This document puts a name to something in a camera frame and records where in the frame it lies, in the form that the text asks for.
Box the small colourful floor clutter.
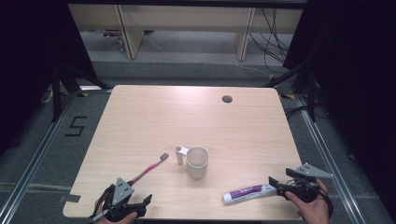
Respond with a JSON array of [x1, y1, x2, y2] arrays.
[[101, 29, 126, 52]]

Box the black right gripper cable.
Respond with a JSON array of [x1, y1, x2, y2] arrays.
[[317, 181, 334, 218]]

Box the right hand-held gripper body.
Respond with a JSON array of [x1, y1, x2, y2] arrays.
[[276, 162, 333, 203]]

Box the black curtain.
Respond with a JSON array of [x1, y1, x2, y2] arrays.
[[0, 0, 99, 157], [282, 0, 396, 216]]

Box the person's left hand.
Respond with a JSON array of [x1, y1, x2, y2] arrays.
[[94, 206, 138, 224]]

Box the red toothbrush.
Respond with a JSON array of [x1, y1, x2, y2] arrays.
[[126, 152, 170, 188]]

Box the hanging black cables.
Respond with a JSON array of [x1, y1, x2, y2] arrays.
[[247, 7, 295, 75]]

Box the aluminium floor rail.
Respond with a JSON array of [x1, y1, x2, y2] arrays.
[[293, 93, 370, 224], [0, 91, 78, 224]]

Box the person's right hand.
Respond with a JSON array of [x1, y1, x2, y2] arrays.
[[284, 178, 332, 224]]

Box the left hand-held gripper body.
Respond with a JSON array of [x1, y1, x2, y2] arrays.
[[102, 177, 148, 223]]

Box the white and purple toothpaste tube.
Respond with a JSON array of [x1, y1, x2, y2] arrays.
[[221, 183, 277, 206]]

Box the light wooden shelf unit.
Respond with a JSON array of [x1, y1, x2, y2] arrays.
[[67, 3, 304, 62]]

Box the white cup with side tube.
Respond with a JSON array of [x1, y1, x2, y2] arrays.
[[174, 145, 210, 180]]

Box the black metal stand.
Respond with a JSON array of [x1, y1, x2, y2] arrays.
[[50, 61, 114, 123], [263, 57, 318, 123]]

